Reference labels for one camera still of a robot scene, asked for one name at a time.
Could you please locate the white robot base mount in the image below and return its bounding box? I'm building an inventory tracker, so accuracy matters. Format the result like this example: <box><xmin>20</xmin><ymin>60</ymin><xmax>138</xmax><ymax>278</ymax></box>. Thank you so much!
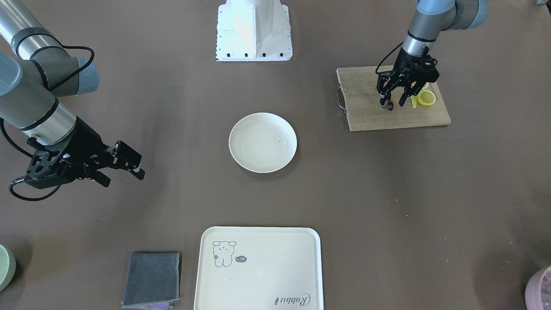
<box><xmin>215</xmin><ymin>0</ymin><xmax>293</xmax><ymax>62</ymax></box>

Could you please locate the upper lemon slice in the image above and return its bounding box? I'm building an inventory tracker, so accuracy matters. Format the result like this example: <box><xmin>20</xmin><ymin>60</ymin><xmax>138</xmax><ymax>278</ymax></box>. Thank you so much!
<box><xmin>416</xmin><ymin>90</ymin><xmax>437</xmax><ymax>106</ymax></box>

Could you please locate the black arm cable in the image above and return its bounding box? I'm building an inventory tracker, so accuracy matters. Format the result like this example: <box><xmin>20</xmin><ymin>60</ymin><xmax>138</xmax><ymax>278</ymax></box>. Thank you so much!
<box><xmin>0</xmin><ymin>45</ymin><xmax>95</xmax><ymax>202</ymax></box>
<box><xmin>375</xmin><ymin>41</ymin><xmax>405</xmax><ymax>76</ymax></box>

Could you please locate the grey folded cloth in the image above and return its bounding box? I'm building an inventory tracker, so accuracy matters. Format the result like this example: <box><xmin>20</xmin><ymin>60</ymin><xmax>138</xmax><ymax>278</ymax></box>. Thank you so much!
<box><xmin>121</xmin><ymin>252</ymin><xmax>180</xmax><ymax>310</ymax></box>

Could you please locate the pink bowl of ice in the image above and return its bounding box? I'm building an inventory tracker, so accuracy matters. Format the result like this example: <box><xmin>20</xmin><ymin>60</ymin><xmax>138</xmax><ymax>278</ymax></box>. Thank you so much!
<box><xmin>525</xmin><ymin>267</ymin><xmax>551</xmax><ymax>310</ymax></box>

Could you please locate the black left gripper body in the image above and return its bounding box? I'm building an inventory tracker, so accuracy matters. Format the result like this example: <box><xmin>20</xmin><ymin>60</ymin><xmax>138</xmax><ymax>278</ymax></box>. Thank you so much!
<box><xmin>376</xmin><ymin>47</ymin><xmax>440</xmax><ymax>94</ymax></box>

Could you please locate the green bowl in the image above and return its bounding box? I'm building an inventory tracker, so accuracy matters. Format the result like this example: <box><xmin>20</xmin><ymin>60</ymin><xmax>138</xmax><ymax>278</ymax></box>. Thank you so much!
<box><xmin>0</xmin><ymin>245</ymin><xmax>16</xmax><ymax>291</ymax></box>

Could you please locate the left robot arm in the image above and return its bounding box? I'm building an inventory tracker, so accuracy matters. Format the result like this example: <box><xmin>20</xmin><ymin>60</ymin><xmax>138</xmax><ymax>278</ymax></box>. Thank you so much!
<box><xmin>375</xmin><ymin>0</ymin><xmax>489</xmax><ymax>110</ymax></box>

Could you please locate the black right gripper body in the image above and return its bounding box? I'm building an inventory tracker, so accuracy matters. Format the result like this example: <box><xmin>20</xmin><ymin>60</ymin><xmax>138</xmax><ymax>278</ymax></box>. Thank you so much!
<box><xmin>24</xmin><ymin>118</ymin><xmax>109</xmax><ymax>189</ymax></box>

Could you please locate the cream rabbit tray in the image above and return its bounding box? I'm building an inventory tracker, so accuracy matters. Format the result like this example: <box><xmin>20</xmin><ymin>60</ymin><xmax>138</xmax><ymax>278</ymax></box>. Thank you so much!
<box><xmin>194</xmin><ymin>226</ymin><xmax>324</xmax><ymax>310</ymax></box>

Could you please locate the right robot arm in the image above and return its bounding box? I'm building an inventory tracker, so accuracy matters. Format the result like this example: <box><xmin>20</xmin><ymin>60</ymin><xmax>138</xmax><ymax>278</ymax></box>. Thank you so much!
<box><xmin>0</xmin><ymin>0</ymin><xmax>145</xmax><ymax>189</ymax></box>

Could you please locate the wooden cutting board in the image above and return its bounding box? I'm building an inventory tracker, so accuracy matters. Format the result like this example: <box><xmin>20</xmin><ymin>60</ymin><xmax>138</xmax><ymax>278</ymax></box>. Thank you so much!
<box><xmin>336</xmin><ymin>65</ymin><xmax>452</xmax><ymax>132</ymax></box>

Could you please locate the cream round plate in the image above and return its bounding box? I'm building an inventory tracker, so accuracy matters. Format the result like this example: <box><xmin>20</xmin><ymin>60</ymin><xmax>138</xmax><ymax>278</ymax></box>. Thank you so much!
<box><xmin>228</xmin><ymin>112</ymin><xmax>298</xmax><ymax>174</ymax></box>

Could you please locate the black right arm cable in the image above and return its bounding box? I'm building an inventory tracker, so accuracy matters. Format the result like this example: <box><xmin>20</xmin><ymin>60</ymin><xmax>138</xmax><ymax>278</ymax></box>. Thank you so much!
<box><xmin>0</xmin><ymin>45</ymin><xmax>95</xmax><ymax>202</ymax></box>

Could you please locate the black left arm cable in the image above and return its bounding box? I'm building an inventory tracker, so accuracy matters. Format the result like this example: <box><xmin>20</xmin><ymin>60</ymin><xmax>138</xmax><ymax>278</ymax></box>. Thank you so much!
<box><xmin>375</xmin><ymin>41</ymin><xmax>405</xmax><ymax>76</ymax></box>

